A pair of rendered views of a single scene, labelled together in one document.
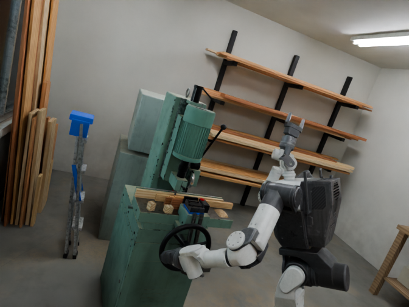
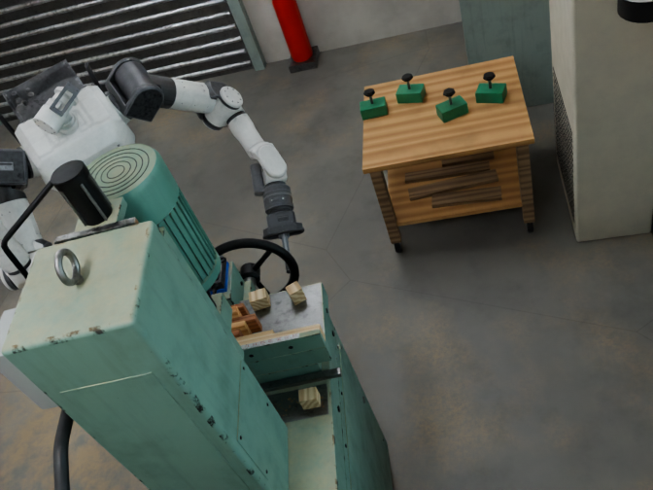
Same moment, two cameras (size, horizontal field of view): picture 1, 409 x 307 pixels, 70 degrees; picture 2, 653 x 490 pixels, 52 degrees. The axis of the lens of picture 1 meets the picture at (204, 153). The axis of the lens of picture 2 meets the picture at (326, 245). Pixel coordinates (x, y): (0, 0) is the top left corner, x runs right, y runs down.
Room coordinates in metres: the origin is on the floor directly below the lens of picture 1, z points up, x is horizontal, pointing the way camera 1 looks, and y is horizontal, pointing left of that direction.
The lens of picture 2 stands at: (2.35, 1.05, 2.18)
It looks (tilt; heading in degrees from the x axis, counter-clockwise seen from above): 44 degrees down; 220
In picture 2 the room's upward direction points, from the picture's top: 22 degrees counter-clockwise
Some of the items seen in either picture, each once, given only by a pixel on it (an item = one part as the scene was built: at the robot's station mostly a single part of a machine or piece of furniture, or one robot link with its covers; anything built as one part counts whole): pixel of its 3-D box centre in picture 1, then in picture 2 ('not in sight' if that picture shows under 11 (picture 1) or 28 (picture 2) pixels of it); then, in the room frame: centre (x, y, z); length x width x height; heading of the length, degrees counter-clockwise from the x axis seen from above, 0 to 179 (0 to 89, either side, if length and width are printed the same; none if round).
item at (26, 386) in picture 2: not in sight; (38, 358); (2.05, 0.12, 1.40); 0.10 x 0.06 x 0.16; 27
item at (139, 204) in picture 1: (185, 215); (218, 330); (1.63, -0.01, 0.87); 0.61 x 0.30 x 0.06; 117
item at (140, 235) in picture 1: (161, 212); (253, 423); (1.81, 0.15, 0.76); 0.57 x 0.45 x 0.09; 27
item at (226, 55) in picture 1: (277, 139); not in sight; (4.25, -0.94, 1.20); 2.71 x 0.56 x 2.40; 110
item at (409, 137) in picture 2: not in sight; (447, 149); (0.24, 0.12, 0.32); 0.66 x 0.57 x 0.64; 111
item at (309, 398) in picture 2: not in sight; (309, 398); (1.73, 0.30, 0.82); 0.04 x 0.03 x 0.04; 117
